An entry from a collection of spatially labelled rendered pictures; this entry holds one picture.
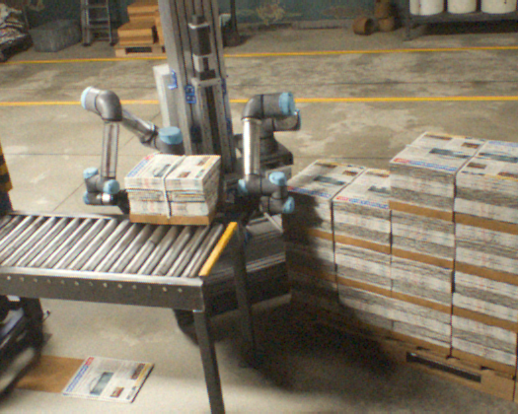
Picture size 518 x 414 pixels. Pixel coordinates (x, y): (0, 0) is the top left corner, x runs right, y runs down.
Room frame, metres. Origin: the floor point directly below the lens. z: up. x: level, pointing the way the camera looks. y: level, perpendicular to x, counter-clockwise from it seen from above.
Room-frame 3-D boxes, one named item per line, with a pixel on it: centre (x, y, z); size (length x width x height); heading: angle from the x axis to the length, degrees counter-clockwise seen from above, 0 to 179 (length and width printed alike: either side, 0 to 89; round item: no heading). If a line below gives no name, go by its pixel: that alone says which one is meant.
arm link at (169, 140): (3.42, 0.39, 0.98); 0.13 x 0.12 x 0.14; 44
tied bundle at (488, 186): (2.58, -1.02, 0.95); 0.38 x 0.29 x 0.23; 142
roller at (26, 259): (2.85, 0.98, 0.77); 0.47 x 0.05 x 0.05; 162
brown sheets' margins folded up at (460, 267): (2.84, -0.68, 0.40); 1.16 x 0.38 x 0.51; 52
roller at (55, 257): (2.81, 0.86, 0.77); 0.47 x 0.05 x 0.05; 162
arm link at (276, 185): (2.92, -0.10, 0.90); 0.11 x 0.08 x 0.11; 81
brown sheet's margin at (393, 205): (2.76, -0.79, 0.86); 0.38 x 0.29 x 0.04; 141
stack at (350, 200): (2.84, -0.68, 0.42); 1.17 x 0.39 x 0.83; 52
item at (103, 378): (2.81, 0.83, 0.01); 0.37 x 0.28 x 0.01; 72
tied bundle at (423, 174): (2.76, -0.80, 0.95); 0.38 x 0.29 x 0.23; 141
